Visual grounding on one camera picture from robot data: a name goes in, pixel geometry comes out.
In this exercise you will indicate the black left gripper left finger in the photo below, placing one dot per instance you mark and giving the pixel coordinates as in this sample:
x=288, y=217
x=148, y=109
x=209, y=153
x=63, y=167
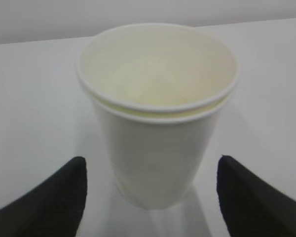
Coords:
x=54, y=208

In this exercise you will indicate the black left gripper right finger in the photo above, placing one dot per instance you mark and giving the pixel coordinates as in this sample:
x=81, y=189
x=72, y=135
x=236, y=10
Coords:
x=251, y=207

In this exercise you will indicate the white paper cup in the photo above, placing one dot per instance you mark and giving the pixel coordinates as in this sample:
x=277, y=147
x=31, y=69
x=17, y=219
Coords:
x=157, y=90

